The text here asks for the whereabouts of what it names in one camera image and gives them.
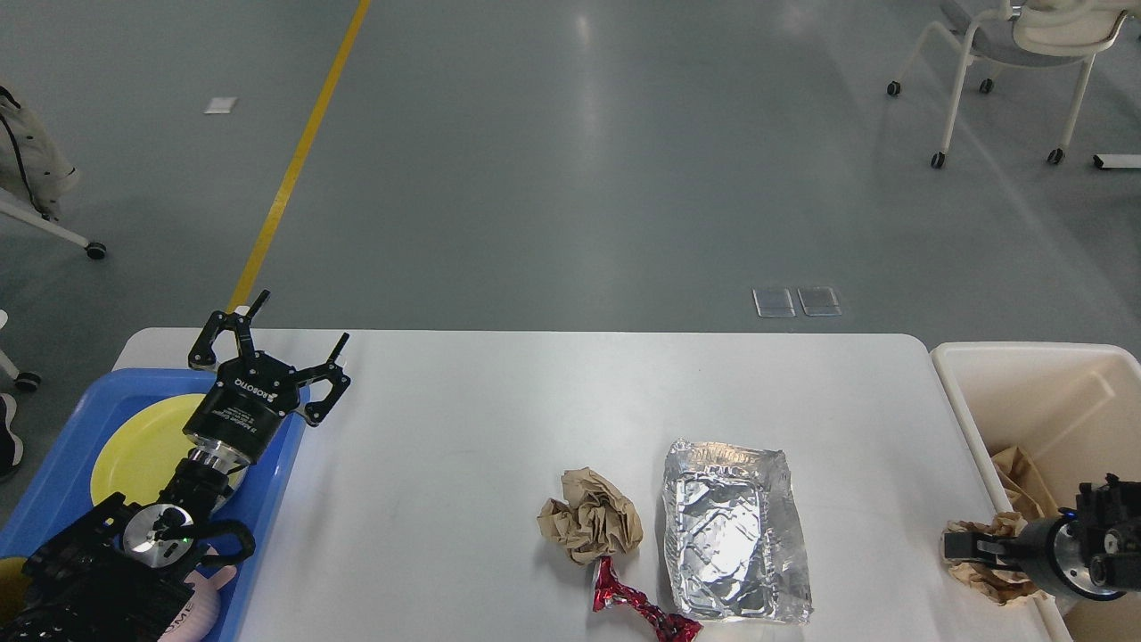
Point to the aluminium foil tray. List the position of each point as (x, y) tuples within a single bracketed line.
[(733, 541)]

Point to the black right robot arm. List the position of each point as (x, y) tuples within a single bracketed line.
[(1089, 551)]

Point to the left clear floor plate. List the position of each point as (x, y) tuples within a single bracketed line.
[(774, 302)]

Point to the person in black trousers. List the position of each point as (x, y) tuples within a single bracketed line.
[(12, 446)]

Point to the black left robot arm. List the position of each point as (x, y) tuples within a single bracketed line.
[(122, 571)]

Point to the white chair base right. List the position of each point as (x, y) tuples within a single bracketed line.
[(1113, 161)]

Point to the brown paper in bin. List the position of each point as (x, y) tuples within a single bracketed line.
[(1024, 485)]

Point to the clear floor plate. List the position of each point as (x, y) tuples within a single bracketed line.
[(774, 302), (819, 301)]

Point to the brown paper ball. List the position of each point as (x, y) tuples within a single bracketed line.
[(593, 519)]

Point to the white office chair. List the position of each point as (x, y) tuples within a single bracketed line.
[(1029, 35)]

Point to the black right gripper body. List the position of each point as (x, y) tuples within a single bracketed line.
[(1049, 552)]

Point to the pink ceramic mug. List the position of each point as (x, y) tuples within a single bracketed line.
[(201, 613)]

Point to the brown paper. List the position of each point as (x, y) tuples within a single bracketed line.
[(1002, 588), (1024, 485)]

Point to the yellow plastic plate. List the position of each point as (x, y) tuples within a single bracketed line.
[(140, 457)]

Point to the blue ceramic mug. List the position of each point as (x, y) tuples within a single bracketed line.
[(14, 585)]

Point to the chair with beige coat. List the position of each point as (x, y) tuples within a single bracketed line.
[(36, 174)]

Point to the blue plastic tray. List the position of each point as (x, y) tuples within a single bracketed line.
[(59, 493)]

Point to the red foil wrapper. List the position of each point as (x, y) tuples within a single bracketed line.
[(609, 591)]

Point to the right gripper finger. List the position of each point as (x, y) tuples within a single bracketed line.
[(995, 552)]

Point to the beige plastic bin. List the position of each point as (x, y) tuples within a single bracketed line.
[(1074, 409)]

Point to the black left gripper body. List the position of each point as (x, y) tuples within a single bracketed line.
[(246, 406)]

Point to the right clear floor plate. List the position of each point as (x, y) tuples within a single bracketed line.
[(819, 301)]

